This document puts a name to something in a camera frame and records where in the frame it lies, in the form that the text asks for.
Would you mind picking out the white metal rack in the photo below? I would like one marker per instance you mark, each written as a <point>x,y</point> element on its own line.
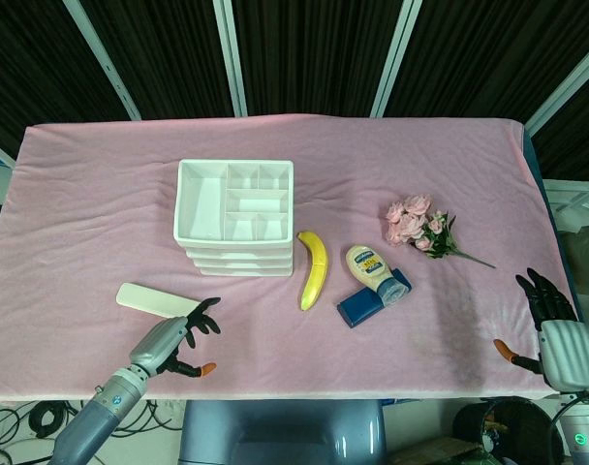
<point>573,198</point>

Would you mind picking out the yellow banana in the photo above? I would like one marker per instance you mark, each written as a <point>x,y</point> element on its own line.
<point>318,261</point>

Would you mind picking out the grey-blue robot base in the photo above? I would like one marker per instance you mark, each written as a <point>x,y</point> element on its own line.
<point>275,431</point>

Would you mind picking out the white frame post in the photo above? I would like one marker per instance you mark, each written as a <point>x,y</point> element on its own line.
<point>393,58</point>
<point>231,58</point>
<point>561,92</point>
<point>105,63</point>

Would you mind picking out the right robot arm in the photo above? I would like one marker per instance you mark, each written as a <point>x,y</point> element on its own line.
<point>582,436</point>

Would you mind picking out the white drawer organizer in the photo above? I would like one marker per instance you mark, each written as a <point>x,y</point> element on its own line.
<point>202,203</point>

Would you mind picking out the black waste bin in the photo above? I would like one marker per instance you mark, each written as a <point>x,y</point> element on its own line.
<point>517,426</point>

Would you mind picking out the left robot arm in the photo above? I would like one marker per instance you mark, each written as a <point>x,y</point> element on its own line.
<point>96,416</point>

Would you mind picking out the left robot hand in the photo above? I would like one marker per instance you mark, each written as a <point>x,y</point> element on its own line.
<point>164,341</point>

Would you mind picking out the mayonnaise squeeze bottle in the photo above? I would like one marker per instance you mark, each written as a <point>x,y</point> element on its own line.
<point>364,266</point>

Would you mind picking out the pink artificial flower bouquet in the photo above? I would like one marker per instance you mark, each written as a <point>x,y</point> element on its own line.
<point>411,225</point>

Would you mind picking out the clear lowest drawer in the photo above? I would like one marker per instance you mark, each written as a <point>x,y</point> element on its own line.
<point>246,271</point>

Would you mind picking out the pink tablecloth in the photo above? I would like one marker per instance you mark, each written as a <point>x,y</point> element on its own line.
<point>323,363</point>

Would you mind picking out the dark blue carton box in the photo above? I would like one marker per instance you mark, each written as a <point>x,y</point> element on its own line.
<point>360,310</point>

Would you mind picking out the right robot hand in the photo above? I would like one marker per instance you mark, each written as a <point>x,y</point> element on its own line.
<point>566,349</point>

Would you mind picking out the black pleated curtain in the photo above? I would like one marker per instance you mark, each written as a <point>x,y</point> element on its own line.
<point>314,48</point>

